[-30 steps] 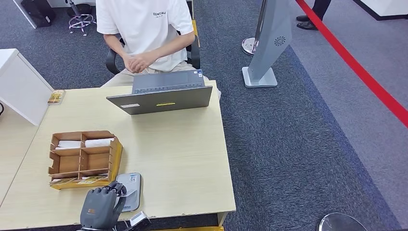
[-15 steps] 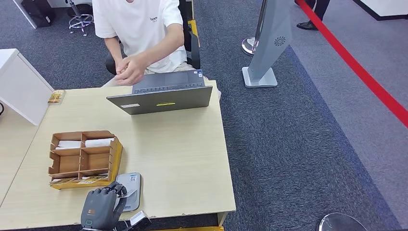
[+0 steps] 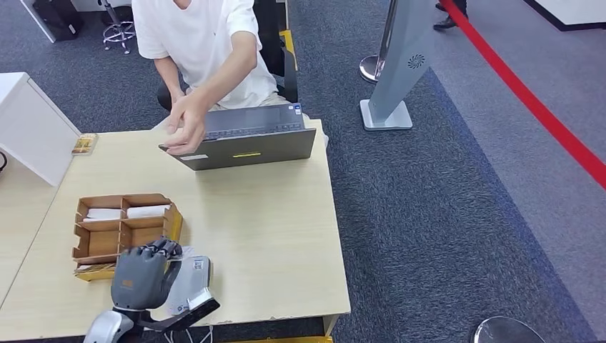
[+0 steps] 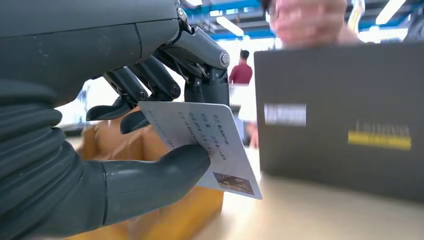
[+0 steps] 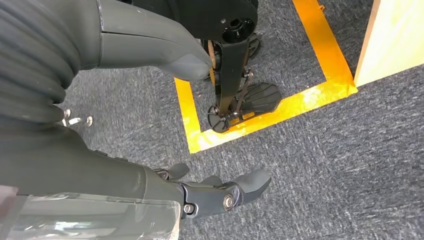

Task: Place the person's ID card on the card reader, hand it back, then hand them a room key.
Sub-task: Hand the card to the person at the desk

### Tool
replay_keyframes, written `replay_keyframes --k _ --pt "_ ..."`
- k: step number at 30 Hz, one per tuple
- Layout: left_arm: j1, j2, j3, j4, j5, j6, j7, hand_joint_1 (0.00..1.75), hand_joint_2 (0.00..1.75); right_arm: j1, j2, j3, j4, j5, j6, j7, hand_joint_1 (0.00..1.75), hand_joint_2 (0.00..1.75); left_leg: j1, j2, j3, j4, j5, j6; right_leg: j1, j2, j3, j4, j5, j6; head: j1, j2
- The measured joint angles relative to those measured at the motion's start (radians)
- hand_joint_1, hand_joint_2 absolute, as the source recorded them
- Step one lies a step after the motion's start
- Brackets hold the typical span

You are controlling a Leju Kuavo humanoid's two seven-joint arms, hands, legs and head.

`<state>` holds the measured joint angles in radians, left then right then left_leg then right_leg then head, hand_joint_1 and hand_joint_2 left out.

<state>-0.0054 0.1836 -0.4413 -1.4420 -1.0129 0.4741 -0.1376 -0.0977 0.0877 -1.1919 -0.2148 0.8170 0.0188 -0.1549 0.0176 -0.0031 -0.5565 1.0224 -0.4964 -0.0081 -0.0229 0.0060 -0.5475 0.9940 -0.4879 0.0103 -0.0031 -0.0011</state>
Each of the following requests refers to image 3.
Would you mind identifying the chrome stanchion base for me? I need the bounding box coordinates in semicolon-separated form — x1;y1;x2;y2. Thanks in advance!
473;316;547;343

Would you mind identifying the yellow frame piece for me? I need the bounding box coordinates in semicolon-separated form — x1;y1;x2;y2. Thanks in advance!
279;29;299;71

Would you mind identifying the wooden card organizer box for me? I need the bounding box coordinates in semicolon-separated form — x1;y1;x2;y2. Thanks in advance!
71;193;184;282

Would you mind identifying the chrome stanchion post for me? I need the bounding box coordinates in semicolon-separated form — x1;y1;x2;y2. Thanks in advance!
359;0;399;84

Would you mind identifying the white platform black base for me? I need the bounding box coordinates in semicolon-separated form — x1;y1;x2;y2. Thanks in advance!
522;0;606;32

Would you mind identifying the person's left hand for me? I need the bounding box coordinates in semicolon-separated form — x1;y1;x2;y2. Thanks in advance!
162;94;208;156

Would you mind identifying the walking person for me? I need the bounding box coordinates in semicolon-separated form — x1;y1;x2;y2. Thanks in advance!
432;0;470;32

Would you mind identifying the wrist camera black bracket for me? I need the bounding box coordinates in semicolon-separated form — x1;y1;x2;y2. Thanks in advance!
137;287;222;332

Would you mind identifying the white panel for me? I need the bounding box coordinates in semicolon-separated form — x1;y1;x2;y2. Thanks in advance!
19;0;57;44

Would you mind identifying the printed room key card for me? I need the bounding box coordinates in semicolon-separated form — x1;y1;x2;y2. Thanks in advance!
74;262;117;277

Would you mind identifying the red barrier belt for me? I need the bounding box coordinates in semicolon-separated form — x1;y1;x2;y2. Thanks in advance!
439;0;606;190

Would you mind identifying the white cabinet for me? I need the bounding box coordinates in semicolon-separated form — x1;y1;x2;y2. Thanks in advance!
0;71;81;187

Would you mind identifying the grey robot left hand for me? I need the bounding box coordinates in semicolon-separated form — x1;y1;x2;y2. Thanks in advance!
110;237;183;312

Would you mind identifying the black office chair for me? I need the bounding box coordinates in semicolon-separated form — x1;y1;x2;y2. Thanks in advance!
157;0;299;112

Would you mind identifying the grey card reader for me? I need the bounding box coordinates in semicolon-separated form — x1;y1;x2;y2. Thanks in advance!
163;255;212;316

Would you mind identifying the chrome stool base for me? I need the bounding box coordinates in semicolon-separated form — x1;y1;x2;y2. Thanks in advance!
100;0;138;54

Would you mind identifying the grey kiosk stand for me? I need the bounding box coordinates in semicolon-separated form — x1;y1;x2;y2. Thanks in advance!
359;0;434;131

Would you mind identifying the black bag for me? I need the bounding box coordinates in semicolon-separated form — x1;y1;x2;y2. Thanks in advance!
31;0;85;41

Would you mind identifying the grey laptop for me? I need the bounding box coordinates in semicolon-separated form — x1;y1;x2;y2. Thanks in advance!
158;103;317;172

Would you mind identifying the white card stack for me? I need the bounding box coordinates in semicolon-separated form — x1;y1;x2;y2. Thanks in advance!
126;204;172;219
82;208;123;224

